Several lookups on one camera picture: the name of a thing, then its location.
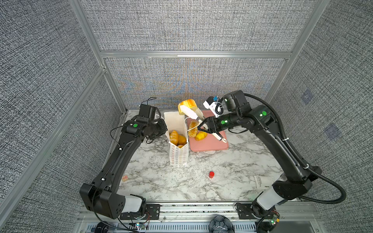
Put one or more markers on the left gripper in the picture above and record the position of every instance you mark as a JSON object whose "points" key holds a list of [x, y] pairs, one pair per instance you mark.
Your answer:
{"points": [[163, 128]]}

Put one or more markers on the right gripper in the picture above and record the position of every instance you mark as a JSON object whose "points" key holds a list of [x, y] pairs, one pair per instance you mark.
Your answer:
{"points": [[210, 120]]}

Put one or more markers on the striped croissant bread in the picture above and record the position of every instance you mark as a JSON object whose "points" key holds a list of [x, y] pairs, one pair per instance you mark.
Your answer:
{"points": [[192, 129]]}

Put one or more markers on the round striped bun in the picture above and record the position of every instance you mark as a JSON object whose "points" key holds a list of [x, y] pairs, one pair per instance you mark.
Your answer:
{"points": [[174, 137]]}

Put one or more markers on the white printed paper bag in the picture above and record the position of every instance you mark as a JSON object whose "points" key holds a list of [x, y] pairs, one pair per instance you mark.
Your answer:
{"points": [[176, 122]]}

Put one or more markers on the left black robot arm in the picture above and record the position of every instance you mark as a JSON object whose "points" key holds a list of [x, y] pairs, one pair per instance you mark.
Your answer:
{"points": [[100, 196]]}

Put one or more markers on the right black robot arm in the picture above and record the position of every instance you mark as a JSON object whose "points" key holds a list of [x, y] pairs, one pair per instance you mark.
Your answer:
{"points": [[239, 109]]}

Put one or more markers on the small yellow bread roll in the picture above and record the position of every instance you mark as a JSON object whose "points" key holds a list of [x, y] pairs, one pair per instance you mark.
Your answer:
{"points": [[201, 135]]}

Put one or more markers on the pink plastic tray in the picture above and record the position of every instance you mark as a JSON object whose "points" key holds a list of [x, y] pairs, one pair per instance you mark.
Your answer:
{"points": [[210, 143]]}

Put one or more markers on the white paper label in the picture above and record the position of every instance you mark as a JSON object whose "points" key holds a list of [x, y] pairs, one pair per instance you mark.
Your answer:
{"points": [[263, 182]]}

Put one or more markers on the black round fan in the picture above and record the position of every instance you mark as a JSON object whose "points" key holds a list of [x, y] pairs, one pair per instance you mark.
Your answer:
{"points": [[221, 224]]}

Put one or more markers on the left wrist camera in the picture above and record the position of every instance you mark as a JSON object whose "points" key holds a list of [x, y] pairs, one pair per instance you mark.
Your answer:
{"points": [[148, 114]]}

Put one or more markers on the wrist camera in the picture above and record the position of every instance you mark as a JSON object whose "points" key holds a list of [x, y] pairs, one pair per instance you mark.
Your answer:
{"points": [[148, 114], [214, 105]]}

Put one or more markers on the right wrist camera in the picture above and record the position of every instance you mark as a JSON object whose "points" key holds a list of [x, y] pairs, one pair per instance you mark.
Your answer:
{"points": [[214, 105]]}

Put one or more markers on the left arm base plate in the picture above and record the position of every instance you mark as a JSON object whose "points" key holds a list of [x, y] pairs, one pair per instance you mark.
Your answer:
{"points": [[152, 211]]}

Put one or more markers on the aluminium front rail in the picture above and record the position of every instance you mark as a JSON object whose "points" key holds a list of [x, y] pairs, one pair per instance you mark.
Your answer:
{"points": [[289, 211]]}

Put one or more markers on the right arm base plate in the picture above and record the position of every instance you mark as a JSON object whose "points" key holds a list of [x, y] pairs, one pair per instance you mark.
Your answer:
{"points": [[244, 211]]}

